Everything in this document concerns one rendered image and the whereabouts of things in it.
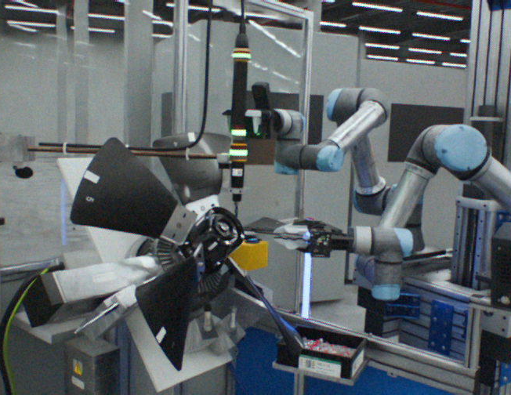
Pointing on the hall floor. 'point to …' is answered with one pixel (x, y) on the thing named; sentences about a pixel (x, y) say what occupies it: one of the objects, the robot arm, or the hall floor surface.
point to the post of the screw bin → (299, 384)
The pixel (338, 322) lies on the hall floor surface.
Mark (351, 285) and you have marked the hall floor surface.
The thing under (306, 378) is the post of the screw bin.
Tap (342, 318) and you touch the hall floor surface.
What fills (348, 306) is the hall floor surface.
